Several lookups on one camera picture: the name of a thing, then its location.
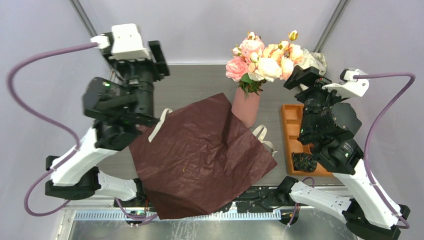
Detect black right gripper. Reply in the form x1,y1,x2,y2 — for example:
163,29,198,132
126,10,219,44
280,64,346,138

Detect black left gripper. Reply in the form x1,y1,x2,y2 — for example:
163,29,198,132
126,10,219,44
103,42,169,124

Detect peach double rose stem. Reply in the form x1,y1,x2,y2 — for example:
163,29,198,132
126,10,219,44
262,40,295,81

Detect white rose stem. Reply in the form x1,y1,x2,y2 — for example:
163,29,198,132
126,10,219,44
241,32,284,82

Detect short cream ribbon strip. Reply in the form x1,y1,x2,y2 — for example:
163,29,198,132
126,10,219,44
148,108,173,143

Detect pink white rose stems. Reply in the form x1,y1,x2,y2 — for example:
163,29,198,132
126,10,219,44
225,35,265,95

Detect cream printed ribbon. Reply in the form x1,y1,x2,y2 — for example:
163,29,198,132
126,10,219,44
252,124,276,157

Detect dark red wrapping paper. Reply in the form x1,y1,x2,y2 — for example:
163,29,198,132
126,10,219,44
129,93,277,220

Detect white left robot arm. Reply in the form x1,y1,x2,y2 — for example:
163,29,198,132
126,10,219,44
45,32,170,207

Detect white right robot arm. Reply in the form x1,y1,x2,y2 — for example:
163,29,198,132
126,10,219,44
276,66,411,240

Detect pink cylindrical vase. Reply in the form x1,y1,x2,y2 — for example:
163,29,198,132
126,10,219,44
231,87,261,128

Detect orange wooden compartment tray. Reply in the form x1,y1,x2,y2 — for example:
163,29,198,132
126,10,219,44
280,104,333,177

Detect rolled dark tie, green pattern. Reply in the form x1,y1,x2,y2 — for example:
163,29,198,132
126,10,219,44
291,152,318,173

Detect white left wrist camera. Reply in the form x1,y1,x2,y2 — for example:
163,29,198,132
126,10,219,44
90,23,152,62

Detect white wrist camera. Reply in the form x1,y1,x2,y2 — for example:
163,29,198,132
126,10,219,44
90,23,152,62
322,68,370,98

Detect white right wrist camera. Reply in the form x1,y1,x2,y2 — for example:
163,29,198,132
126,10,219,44
322,68,370,98

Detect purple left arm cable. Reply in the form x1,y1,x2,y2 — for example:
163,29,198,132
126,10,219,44
6,42,160,228

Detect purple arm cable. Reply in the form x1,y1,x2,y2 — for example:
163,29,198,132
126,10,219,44
284,72,417,230
6,42,160,228

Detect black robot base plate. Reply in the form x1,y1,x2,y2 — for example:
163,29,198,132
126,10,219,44
120,186,295,213

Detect aluminium frame rail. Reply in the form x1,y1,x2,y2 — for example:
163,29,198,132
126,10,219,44
61,187,364,221

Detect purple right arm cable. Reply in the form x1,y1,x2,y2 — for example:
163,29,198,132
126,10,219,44
284,72,417,230

